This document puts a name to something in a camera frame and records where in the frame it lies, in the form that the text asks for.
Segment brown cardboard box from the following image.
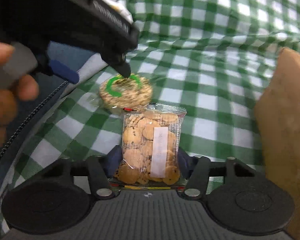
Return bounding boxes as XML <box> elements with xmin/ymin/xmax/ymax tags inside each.
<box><xmin>254</xmin><ymin>48</ymin><xmax>300</xmax><ymax>239</ymax></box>

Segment clear pack small cookies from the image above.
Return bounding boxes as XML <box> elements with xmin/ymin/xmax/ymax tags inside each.
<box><xmin>114</xmin><ymin>103</ymin><xmax>187</xmax><ymax>187</ymax></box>

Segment green white checkered cloth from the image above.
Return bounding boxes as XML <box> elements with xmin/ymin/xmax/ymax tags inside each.
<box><xmin>0</xmin><ymin>0</ymin><xmax>300</xmax><ymax>235</ymax></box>

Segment left human hand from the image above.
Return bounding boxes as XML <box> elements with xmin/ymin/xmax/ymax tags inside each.
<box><xmin>0</xmin><ymin>43</ymin><xmax>39</xmax><ymax>148</ymax></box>

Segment round sesame cracker pack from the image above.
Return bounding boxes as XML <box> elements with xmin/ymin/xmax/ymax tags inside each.
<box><xmin>99</xmin><ymin>74</ymin><xmax>153</xmax><ymax>110</ymax></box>

